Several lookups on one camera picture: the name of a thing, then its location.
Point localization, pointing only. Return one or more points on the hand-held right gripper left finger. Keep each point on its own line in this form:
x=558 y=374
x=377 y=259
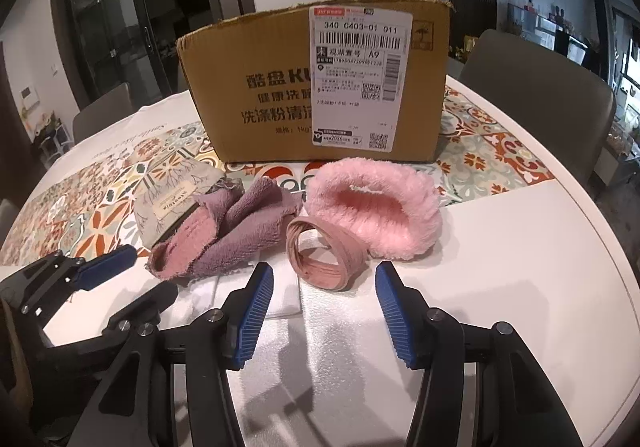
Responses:
x=252 y=322

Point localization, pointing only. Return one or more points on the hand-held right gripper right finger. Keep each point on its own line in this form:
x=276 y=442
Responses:
x=395 y=322

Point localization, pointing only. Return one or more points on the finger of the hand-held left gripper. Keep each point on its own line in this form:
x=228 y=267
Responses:
x=105 y=268
x=147 y=307

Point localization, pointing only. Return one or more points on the white gauze cloth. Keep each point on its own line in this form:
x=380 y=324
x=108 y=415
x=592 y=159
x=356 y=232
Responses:
x=285 y=297

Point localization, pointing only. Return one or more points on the pink elastic band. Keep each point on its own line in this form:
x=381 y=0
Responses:
x=325 y=275

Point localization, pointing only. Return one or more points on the purple pink towel cloth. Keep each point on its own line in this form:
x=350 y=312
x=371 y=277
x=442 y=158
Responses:
x=240 y=232

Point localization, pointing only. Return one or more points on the beige floral fabric pouch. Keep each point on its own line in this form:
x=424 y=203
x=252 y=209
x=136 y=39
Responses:
x=170 y=197

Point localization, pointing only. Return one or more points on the pink fluffy headband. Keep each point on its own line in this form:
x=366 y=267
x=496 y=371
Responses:
x=420 y=227

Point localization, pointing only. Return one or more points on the brown cardboard box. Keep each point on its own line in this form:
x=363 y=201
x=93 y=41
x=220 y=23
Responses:
x=260 y=77

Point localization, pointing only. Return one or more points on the patterned table mat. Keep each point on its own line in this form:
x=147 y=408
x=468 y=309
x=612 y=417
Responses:
x=100 y=187

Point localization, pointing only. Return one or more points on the small white rack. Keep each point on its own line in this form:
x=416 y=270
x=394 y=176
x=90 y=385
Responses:
x=50 y=137

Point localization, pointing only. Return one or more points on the grey dining chair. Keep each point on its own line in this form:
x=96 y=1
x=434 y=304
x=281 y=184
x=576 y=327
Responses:
x=184 y=77
x=540 y=92
x=100 y=112

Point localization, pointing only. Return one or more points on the dark glass door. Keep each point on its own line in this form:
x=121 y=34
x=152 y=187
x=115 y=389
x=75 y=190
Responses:
x=100 y=17

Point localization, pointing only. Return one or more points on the display shelf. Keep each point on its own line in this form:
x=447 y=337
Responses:
x=565 y=37

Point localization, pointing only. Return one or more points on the white wall panel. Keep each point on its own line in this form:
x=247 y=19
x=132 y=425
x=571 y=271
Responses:
x=30 y=98

